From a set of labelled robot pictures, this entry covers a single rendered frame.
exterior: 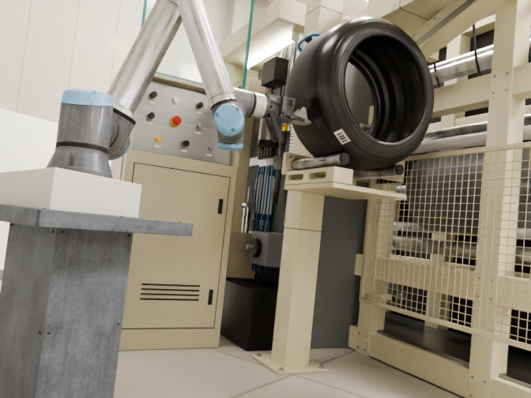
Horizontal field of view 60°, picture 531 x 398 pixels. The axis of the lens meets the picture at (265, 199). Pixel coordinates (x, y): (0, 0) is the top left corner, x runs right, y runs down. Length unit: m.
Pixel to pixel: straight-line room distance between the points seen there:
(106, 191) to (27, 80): 2.90
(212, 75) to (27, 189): 0.63
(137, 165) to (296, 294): 0.92
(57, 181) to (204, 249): 1.12
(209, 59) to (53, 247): 0.72
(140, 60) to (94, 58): 2.90
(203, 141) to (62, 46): 2.34
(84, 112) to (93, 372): 0.75
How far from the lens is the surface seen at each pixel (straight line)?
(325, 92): 1.74
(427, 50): 2.34
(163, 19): 1.75
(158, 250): 2.21
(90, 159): 1.43
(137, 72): 1.68
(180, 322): 2.29
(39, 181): 1.36
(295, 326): 2.15
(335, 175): 1.74
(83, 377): 1.48
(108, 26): 4.75
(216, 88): 1.49
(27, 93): 4.21
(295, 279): 2.10
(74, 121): 1.46
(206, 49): 1.54
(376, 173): 2.03
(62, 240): 1.34
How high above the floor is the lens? 0.61
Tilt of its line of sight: 4 degrees up
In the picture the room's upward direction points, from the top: 6 degrees clockwise
